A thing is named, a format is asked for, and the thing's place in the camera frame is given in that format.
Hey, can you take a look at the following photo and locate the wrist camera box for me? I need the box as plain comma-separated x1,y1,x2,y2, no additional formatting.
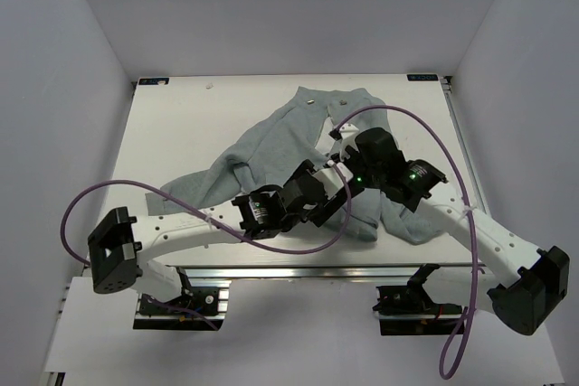
329,123,360,161
313,161,354,199

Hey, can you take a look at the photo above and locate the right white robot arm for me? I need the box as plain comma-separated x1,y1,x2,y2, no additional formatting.
330,124,570,335

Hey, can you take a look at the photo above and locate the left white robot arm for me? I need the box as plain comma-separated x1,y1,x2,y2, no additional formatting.
88,161,355,313

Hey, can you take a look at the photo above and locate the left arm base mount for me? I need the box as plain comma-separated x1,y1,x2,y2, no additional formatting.
133,268,229,332

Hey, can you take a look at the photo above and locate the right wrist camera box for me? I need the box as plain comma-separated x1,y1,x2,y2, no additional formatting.
329,123,360,161

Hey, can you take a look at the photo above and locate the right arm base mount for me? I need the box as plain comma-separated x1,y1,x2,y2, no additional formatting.
372,264,465,336

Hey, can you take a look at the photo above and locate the blue table sticker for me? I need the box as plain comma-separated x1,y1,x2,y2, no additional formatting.
138,77,169,86
406,73,439,81

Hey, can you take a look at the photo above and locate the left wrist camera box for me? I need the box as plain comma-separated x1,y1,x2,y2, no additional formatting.
313,161,354,199

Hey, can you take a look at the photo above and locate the left blue table sticker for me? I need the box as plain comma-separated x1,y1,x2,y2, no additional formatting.
138,77,169,86

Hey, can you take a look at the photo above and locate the grey zip-up jacket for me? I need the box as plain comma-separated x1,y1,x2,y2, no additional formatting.
161,87,441,245

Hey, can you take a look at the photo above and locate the right blue table sticker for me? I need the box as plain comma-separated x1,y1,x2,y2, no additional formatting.
406,73,439,81

